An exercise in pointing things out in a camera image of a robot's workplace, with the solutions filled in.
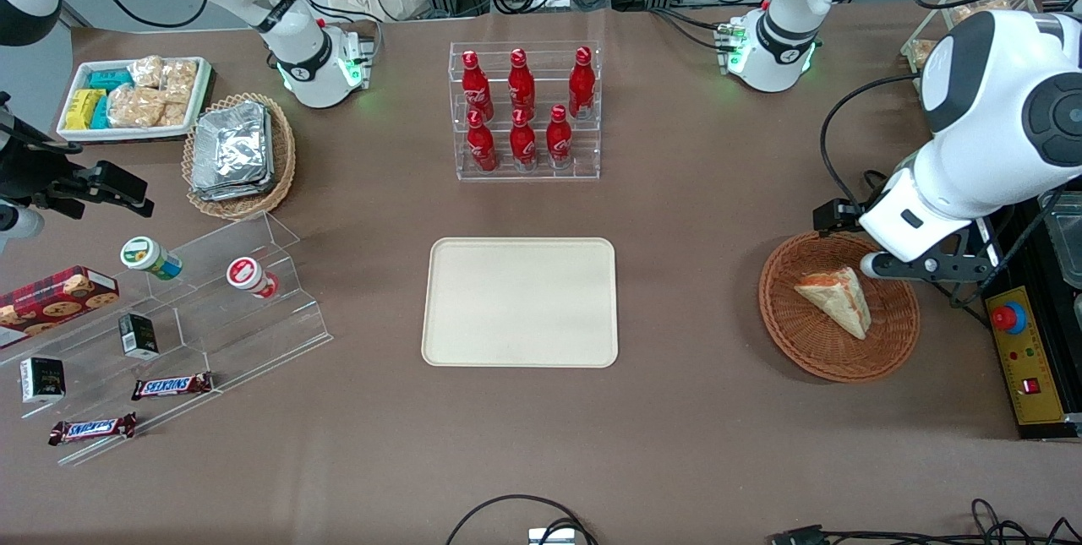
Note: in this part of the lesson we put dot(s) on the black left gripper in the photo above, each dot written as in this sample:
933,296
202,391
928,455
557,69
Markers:
833,215

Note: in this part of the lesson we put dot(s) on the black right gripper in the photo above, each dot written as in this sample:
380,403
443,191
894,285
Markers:
24,176

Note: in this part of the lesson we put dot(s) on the triangular sandwich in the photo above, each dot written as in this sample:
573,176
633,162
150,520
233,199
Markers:
837,300

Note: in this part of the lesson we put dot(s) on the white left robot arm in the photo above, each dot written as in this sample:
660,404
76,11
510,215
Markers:
980,122

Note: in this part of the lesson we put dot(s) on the white rectangular snack tray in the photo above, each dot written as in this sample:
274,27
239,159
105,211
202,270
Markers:
76,133

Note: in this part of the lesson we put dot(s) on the brown round wicker basket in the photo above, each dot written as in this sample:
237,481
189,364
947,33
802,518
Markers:
811,346

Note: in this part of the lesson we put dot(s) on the light oval wicker basket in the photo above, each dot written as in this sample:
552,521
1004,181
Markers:
283,156

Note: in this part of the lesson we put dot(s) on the beige rectangular tray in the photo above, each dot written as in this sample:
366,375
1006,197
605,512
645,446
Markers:
520,302

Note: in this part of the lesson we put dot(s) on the red emergency stop button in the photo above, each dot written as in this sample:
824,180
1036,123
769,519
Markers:
1008,318

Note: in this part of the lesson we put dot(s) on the black wrist connector block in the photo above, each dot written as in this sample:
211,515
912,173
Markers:
837,215
118,188

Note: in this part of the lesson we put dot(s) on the yellow snack packet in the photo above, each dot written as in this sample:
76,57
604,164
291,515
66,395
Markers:
83,109

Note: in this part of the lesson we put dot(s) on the teal snack packet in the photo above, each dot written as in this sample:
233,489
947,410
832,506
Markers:
101,112
108,79

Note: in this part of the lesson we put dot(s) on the clear bag of rice crackers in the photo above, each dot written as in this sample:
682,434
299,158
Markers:
179,80
145,71
135,107
174,114

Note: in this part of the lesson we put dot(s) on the clear plastic container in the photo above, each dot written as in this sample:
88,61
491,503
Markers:
1067,241

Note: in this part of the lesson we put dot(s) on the red tartan cookie box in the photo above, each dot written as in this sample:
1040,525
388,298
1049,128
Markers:
51,302

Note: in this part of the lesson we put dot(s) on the green lid cup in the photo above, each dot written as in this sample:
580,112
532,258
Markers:
148,256

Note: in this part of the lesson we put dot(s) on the black control box yellow panel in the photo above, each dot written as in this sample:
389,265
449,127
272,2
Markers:
1035,367

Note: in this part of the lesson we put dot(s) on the small black carton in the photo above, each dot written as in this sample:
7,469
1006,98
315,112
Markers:
138,336
42,380

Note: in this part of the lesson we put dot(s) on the silver foil pack stack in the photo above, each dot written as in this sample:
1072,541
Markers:
230,148

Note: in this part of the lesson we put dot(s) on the clear bag of fried snacks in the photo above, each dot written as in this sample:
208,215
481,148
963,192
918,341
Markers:
985,8
921,51

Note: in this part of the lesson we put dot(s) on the clear acrylic stepped shelf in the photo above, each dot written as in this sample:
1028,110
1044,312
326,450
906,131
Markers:
211,325

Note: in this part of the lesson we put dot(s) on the red lid cup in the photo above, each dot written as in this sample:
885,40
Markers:
248,275

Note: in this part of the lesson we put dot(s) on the brown Snickers bar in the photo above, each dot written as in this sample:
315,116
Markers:
91,428
172,385

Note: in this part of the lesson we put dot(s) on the red cola bottle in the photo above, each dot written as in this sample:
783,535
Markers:
475,89
521,87
581,87
523,144
482,148
559,141

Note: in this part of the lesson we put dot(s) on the clear acrylic bottle rack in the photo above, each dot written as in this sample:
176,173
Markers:
541,169

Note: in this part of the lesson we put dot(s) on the small grey device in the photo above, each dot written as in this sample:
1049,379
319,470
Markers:
551,536

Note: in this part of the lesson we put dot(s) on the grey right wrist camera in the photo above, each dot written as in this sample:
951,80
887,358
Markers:
17,226

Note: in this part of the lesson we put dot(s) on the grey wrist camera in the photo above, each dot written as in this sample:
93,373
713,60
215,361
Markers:
17,226
871,265

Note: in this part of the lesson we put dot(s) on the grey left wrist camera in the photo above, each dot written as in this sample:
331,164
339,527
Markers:
871,265

